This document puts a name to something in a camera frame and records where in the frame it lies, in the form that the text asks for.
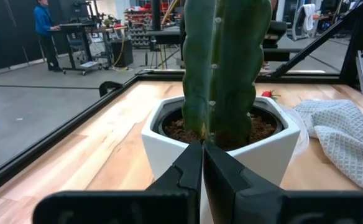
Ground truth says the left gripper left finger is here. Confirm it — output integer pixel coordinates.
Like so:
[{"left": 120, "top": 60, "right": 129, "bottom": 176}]
[{"left": 32, "top": 140, "right": 203, "bottom": 224}]

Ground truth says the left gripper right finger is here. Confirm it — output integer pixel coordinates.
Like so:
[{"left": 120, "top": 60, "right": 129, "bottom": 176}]
[{"left": 202, "top": 140, "right": 363, "bottom": 224}]

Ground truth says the white angular plant pot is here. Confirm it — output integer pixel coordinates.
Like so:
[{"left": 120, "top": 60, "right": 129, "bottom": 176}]
[{"left": 141, "top": 95, "right": 301, "bottom": 190}]

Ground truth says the clear plastic tupperware container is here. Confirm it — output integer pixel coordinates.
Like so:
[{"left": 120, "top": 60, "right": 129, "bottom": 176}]
[{"left": 277, "top": 104, "right": 310, "bottom": 156}]

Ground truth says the black inner pot with soil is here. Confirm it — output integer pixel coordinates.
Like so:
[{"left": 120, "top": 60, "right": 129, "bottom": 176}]
[{"left": 160, "top": 105, "right": 284, "bottom": 150}]

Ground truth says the red strawberry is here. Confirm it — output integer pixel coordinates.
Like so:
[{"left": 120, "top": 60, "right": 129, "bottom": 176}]
[{"left": 261, "top": 90, "right": 281, "bottom": 100}]

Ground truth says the tall green cactus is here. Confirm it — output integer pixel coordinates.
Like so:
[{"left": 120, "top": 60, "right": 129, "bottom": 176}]
[{"left": 181, "top": 0, "right": 273, "bottom": 150}]

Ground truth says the grey waffle weave towel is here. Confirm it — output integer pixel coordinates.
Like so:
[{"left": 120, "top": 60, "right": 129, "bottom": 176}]
[{"left": 294, "top": 99, "right": 363, "bottom": 191}]

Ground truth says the black table clamp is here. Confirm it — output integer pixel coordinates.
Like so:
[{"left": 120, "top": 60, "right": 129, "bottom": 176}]
[{"left": 98, "top": 81, "right": 124, "bottom": 98}]

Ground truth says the black office desk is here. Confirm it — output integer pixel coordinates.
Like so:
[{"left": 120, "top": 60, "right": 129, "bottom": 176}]
[{"left": 262, "top": 20, "right": 303, "bottom": 62}]

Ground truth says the black box cabinet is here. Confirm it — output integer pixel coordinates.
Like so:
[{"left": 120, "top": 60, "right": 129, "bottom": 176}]
[{"left": 111, "top": 39, "right": 134, "bottom": 68}]

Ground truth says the black tripod stand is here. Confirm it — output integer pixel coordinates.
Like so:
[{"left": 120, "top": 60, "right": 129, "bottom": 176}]
[{"left": 144, "top": 35, "right": 178, "bottom": 69}]

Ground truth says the shelf with storage bins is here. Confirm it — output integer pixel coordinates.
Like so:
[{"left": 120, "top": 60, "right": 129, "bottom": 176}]
[{"left": 124, "top": 9, "right": 153, "bottom": 49}]

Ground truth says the wooden top workbench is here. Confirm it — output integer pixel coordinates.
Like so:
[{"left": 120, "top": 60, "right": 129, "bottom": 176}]
[{"left": 91, "top": 25, "right": 129, "bottom": 68}]

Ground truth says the white office chair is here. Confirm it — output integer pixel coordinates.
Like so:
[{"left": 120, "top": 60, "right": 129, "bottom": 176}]
[{"left": 292, "top": 3, "right": 318, "bottom": 41}]

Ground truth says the black wheeled standing desk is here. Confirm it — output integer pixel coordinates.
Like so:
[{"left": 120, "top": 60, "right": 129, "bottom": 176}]
[{"left": 47, "top": 22, "right": 103, "bottom": 77}]

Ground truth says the person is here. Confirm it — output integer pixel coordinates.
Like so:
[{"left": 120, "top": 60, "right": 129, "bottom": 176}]
[{"left": 34, "top": 0, "right": 63, "bottom": 73}]

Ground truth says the black aluminium rig frame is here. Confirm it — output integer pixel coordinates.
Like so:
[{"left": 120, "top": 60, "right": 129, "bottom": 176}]
[{"left": 0, "top": 0, "right": 363, "bottom": 200}]

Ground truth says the yellow cable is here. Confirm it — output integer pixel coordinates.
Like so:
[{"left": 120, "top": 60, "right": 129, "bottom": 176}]
[{"left": 113, "top": 37, "right": 126, "bottom": 68}]

